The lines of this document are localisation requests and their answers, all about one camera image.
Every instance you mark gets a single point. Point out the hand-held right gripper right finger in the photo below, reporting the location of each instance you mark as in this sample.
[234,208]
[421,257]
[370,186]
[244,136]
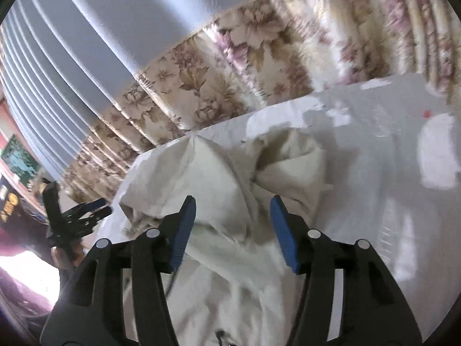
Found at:
[284,234]

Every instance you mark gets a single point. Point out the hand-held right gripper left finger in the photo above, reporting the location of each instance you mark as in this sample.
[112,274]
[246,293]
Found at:
[182,230]

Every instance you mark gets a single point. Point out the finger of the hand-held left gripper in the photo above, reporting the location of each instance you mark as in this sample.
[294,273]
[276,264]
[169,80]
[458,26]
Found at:
[92,205]
[97,214]

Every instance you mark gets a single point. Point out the cream large garment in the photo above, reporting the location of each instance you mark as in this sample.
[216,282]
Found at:
[223,194]

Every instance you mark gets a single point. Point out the dark printed object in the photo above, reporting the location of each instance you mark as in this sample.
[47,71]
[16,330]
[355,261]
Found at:
[14,205]

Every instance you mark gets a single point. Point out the grey printed bed sheet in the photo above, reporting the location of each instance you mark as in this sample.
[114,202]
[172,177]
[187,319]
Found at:
[378,158]

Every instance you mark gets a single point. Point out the floral curtain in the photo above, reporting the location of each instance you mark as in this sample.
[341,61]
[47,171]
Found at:
[252,54]

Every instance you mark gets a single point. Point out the green wall poster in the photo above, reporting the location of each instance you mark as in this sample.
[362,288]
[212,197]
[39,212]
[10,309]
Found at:
[18,158]

